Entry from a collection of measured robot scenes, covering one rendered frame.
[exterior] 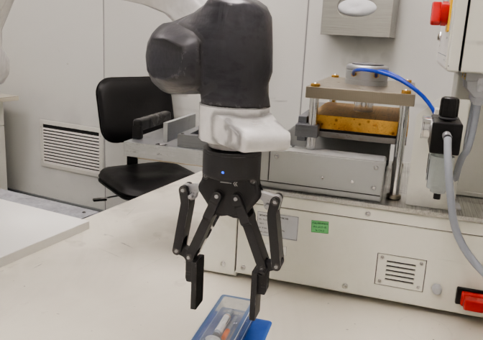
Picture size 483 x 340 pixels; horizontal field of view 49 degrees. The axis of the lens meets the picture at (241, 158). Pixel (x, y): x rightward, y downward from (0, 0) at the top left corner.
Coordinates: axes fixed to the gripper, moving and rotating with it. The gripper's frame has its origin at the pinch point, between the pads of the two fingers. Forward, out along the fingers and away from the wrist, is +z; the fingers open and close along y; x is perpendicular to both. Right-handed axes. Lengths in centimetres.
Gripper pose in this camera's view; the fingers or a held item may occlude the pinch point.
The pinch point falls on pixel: (226, 292)
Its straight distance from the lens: 75.2
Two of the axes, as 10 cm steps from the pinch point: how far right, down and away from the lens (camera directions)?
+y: -9.6, -1.1, 2.5
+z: -0.5, 9.7, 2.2
